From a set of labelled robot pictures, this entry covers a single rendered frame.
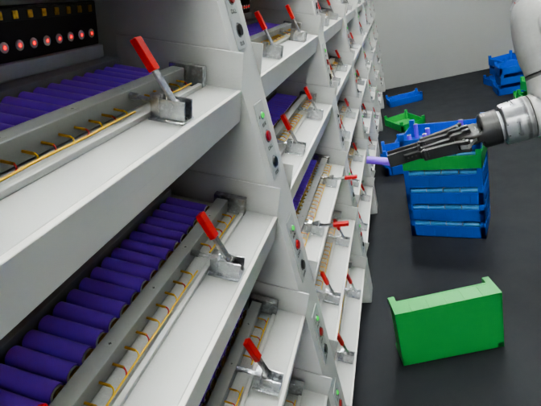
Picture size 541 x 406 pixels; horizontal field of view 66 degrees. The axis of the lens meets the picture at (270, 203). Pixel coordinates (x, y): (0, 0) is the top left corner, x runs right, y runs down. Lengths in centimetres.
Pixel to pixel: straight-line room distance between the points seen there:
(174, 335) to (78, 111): 24
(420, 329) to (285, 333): 67
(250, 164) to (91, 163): 32
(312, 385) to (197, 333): 46
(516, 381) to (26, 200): 128
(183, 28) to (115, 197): 33
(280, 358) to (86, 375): 36
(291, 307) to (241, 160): 28
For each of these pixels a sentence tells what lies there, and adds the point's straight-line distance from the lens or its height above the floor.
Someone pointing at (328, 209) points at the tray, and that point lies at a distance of 109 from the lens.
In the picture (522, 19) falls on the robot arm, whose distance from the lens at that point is 102.
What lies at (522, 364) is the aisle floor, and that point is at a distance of 144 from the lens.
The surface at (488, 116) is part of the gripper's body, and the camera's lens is 100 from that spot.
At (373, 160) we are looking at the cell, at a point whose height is 68.
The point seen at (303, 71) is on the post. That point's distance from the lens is 130.
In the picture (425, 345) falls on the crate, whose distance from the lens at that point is 138.
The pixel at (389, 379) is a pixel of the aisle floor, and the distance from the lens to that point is 139.
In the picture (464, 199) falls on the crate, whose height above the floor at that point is 18.
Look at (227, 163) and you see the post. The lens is 64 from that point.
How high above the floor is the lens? 104
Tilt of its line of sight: 23 degrees down
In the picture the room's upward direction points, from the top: 16 degrees counter-clockwise
